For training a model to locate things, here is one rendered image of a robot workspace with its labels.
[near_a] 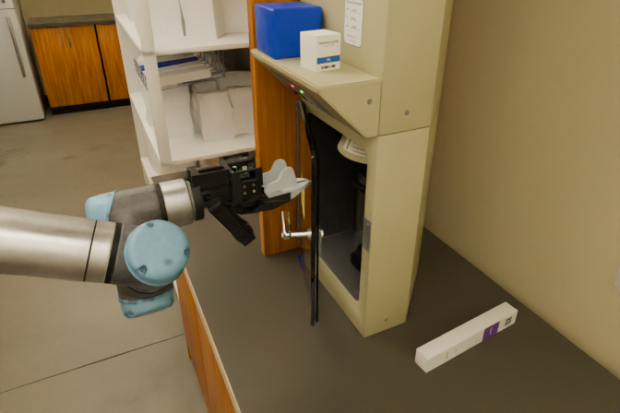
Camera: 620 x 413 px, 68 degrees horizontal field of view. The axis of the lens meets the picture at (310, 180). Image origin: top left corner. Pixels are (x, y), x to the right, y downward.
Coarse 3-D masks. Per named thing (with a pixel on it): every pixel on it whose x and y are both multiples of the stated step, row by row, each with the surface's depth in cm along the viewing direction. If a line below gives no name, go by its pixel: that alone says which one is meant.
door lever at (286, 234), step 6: (282, 216) 95; (288, 216) 95; (282, 222) 93; (288, 222) 92; (282, 228) 91; (288, 228) 91; (306, 228) 91; (282, 234) 89; (288, 234) 89; (294, 234) 89; (300, 234) 90; (306, 234) 90
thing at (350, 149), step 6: (342, 138) 97; (348, 138) 94; (342, 144) 96; (348, 144) 94; (354, 144) 93; (342, 150) 95; (348, 150) 94; (354, 150) 92; (360, 150) 92; (348, 156) 94; (354, 156) 92; (360, 156) 92; (366, 156) 91; (360, 162) 92; (366, 162) 91
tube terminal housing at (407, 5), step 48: (336, 0) 83; (384, 0) 70; (432, 0) 72; (384, 48) 72; (432, 48) 76; (384, 96) 76; (432, 96) 81; (384, 144) 80; (432, 144) 97; (384, 192) 85; (384, 240) 90; (336, 288) 109; (384, 288) 96
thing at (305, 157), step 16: (304, 128) 88; (304, 144) 89; (304, 160) 91; (304, 176) 93; (304, 192) 95; (304, 208) 97; (304, 224) 99; (304, 240) 101; (304, 256) 104; (304, 272) 106
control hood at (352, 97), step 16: (272, 64) 86; (288, 64) 84; (304, 80) 75; (320, 80) 74; (336, 80) 74; (352, 80) 74; (368, 80) 74; (320, 96) 72; (336, 96) 72; (352, 96) 73; (368, 96) 75; (336, 112) 76; (352, 112) 75; (368, 112) 76; (352, 128) 79; (368, 128) 77
